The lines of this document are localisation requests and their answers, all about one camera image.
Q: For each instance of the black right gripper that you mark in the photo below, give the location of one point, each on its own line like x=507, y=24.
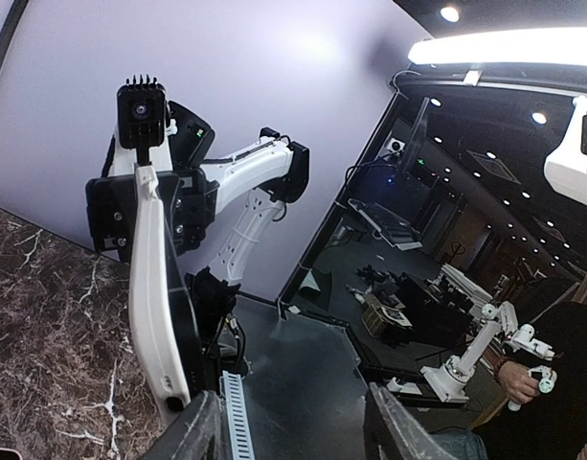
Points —
x=112, y=210

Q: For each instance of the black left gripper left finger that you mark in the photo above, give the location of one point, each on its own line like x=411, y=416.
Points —
x=195, y=434

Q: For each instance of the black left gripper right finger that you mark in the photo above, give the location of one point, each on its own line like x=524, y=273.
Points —
x=391, y=432

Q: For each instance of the white phone case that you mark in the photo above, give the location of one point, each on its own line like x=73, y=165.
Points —
x=149, y=316

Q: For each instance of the black smartphone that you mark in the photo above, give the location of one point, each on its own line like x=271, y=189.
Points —
x=182, y=315

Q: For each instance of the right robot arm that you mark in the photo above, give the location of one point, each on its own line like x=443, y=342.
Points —
x=268, y=176

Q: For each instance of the seated operator in black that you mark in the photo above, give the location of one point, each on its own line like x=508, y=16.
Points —
x=547, y=425

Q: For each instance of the white slotted cable duct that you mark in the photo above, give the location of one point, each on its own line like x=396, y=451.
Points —
x=240, y=437

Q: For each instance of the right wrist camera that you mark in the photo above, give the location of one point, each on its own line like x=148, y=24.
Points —
x=142, y=116

